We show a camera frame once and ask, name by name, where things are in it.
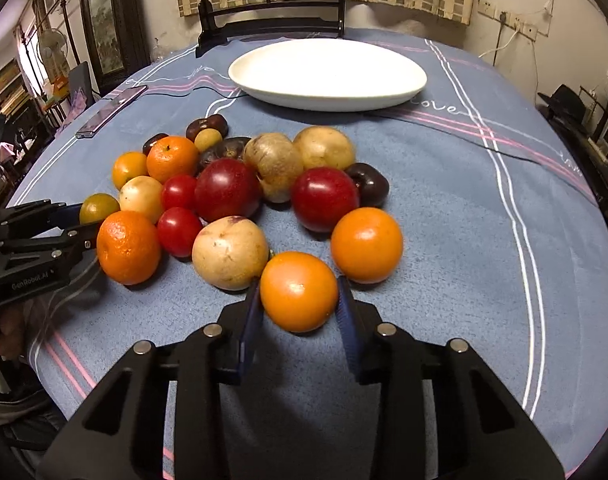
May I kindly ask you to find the blue striped tablecloth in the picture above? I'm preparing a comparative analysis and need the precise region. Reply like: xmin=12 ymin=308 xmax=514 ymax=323
xmin=9 ymin=29 xmax=608 ymax=479

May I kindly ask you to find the black hat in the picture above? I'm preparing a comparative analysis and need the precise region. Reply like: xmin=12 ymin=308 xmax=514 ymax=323
xmin=537 ymin=84 xmax=586 ymax=124

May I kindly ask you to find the smooth orange fruit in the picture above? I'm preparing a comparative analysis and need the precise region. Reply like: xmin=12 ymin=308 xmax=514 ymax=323
xmin=330 ymin=207 xmax=404 ymax=285
xmin=260 ymin=252 xmax=339 ymax=334

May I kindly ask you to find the smooth orange fruit front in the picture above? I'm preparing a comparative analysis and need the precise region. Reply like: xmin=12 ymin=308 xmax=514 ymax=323
xmin=260 ymin=252 xmax=339 ymax=334

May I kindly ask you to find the bumpy mandarin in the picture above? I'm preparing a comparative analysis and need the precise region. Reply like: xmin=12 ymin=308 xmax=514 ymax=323
xmin=96 ymin=210 xmax=161 ymax=286
xmin=147 ymin=136 xmax=200 ymax=184

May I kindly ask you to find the pale yellow small fruit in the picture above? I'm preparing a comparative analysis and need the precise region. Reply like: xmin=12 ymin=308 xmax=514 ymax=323
xmin=118 ymin=176 xmax=164 ymax=224

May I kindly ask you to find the green yellow small fruit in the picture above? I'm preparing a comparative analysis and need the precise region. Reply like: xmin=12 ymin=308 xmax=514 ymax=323
xmin=80 ymin=193 xmax=120 ymax=224

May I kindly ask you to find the bumpy mandarin back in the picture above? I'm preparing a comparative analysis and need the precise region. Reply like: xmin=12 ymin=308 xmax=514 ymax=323
xmin=147 ymin=136 xmax=200 ymax=184

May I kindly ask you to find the dark purple plum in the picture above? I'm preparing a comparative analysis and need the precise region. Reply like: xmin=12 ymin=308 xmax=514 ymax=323
xmin=344 ymin=162 xmax=390 ymax=207

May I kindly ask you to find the small red tomato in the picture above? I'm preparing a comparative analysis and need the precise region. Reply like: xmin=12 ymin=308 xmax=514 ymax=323
xmin=156 ymin=207 xmax=202 ymax=258
xmin=161 ymin=174 xmax=197 ymax=210

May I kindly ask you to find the small orange kumquat fruit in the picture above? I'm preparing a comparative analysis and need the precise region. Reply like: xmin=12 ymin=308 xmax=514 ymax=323
xmin=111 ymin=152 xmax=148 ymax=191

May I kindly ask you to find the dark purple mangosteen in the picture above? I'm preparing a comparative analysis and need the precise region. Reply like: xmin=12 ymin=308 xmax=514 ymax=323
xmin=199 ymin=136 xmax=250 ymax=171

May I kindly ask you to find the person left hand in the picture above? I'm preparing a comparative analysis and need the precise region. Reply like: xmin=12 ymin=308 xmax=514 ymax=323
xmin=0 ymin=304 xmax=25 ymax=361

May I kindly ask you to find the dark purple fruit back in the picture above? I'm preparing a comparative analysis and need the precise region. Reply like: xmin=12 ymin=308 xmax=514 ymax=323
xmin=185 ymin=114 xmax=229 ymax=141

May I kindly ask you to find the smartphone on table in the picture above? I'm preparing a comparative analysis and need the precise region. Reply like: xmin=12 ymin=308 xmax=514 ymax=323
xmin=75 ymin=84 xmax=148 ymax=139

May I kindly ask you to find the dark framed wall picture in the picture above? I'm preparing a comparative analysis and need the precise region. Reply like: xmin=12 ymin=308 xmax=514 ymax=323
xmin=80 ymin=0 xmax=150 ymax=96

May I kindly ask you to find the tan lumpy fruit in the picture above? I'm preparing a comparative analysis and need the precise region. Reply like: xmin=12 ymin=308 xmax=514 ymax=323
xmin=243 ymin=132 xmax=304 ymax=204

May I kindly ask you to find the white oval plate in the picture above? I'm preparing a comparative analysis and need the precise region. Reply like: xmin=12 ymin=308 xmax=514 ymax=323
xmin=228 ymin=38 xmax=428 ymax=113

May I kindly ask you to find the small dark purple fruit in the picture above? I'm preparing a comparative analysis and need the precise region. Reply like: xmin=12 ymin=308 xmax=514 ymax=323
xmin=141 ymin=132 xmax=168 ymax=156

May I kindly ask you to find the standing electric fan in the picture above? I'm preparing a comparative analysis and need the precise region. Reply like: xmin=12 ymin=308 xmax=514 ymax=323
xmin=37 ymin=28 xmax=70 ymax=93

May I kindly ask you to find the wall power strip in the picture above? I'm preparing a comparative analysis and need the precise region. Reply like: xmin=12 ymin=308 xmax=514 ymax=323
xmin=478 ymin=0 xmax=538 ymax=41

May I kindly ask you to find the large red plum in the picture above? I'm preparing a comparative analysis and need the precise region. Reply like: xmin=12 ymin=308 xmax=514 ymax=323
xmin=194 ymin=158 xmax=263 ymax=222

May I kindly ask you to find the round fish painting stand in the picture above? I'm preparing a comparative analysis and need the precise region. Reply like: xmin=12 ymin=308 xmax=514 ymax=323
xmin=193 ymin=0 xmax=348 ymax=59

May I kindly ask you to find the small yellow longan fruit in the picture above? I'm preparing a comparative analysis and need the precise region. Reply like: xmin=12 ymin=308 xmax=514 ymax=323
xmin=193 ymin=128 xmax=223 ymax=153

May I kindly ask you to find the tan round fruit back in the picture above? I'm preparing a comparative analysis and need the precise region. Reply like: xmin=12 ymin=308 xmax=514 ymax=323
xmin=293 ymin=126 xmax=356 ymax=170

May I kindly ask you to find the pale striped melon fruit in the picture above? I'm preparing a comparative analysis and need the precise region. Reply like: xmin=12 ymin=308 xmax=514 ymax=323
xmin=191 ymin=216 xmax=269 ymax=292

